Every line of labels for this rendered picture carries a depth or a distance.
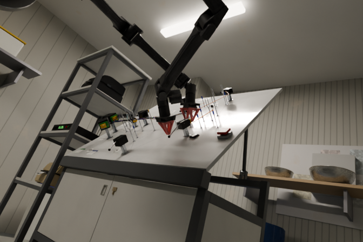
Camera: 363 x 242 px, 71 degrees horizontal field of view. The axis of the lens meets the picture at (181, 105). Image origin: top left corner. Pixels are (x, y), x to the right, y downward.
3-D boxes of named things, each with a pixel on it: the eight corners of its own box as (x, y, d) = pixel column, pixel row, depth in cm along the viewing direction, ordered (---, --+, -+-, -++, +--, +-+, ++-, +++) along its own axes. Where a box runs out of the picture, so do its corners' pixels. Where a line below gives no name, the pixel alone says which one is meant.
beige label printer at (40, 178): (46, 185, 173) (59, 158, 182) (32, 181, 186) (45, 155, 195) (82, 196, 194) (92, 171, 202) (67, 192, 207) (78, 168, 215)
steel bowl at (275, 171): (296, 187, 300) (296, 176, 305) (288, 178, 278) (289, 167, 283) (268, 183, 320) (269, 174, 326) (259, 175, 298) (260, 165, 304)
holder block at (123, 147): (110, 161, 137) (103, 144, 134) (127, 149, 146) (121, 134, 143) (115, 161, 134) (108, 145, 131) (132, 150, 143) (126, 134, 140)
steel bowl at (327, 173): (358, 195, 266) (358, 180, 272) (354, 183, 237) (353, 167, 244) (313, 190, 293) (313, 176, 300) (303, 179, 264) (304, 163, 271)
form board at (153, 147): (65, 158, 174) (64, 155, 173) (160, 105, 248) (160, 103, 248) (207, 173, 98) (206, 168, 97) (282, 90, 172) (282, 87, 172)
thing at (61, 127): (69, 130, 188) (74, 122, 191) (49, 131, 211) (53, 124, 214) (105, 147, 209) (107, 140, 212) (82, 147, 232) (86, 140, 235)
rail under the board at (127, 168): (200, 186, 94) (204, 169, 96) (58, 165, 170) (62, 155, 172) (208, 190, 97) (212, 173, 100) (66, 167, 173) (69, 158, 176)
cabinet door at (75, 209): (82, 258, 118) (114, 175, 134) (37, 230, 153) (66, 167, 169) (86, 259, 119) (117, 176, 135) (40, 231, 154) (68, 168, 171)
